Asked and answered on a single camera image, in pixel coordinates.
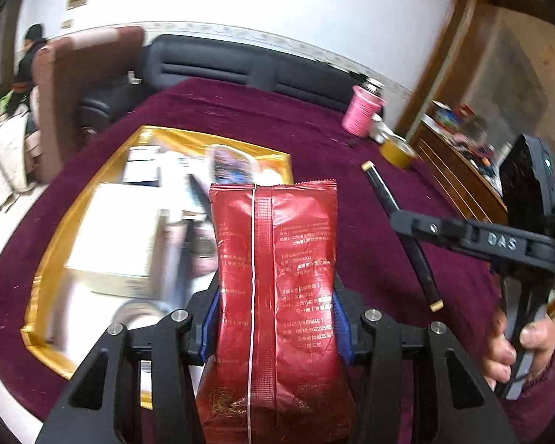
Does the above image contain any person's right forearm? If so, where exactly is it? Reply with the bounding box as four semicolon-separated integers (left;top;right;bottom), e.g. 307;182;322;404
499;340;555;444

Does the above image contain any white cloth pile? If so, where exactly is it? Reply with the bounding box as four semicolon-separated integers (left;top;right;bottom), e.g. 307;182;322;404
0;111;42;216

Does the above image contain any golden box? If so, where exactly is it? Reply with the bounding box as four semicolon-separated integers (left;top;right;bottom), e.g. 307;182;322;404
21;125;294;410

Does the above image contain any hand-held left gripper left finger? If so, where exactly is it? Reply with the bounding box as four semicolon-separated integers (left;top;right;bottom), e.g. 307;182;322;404
37;282;223;444

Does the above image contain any person's right hand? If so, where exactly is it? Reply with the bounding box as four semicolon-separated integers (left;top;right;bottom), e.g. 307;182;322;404
484;310;555;390

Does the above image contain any long black pen gold tip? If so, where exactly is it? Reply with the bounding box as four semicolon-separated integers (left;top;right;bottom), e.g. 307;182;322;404
361;161;445;312

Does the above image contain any pink thread spool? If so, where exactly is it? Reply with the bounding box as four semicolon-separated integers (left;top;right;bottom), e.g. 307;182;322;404
342;80;388;137

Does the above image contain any yellow tape roll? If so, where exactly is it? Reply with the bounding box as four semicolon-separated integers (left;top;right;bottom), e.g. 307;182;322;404
380;135;418;169

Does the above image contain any wooden counter brick pattern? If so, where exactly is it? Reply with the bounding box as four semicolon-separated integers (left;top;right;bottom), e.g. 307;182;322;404
409;113;555;315

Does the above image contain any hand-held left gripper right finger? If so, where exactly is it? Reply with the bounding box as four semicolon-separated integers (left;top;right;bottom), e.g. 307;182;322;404
330;277;505;444

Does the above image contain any maroon tablecloth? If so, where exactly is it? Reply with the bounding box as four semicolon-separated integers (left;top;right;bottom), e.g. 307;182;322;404
0;78;505;444

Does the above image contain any brown armchair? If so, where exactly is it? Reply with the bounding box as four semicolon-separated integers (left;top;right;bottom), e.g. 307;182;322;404
31;26;145;181

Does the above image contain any blue printed packet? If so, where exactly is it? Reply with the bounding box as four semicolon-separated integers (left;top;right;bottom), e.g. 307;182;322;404
210;145;255;186

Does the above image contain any red foil packet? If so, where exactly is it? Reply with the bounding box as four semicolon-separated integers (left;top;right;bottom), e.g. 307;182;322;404
195;178;357;444

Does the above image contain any black sofa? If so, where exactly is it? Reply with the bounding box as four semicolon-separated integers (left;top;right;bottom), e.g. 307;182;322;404
76;34;384;130

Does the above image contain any white cardboard box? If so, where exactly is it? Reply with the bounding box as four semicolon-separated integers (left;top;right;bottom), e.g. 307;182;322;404
65;182;167;299

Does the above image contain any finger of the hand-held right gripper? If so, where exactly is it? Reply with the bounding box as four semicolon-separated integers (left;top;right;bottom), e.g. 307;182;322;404
391;209;475;250

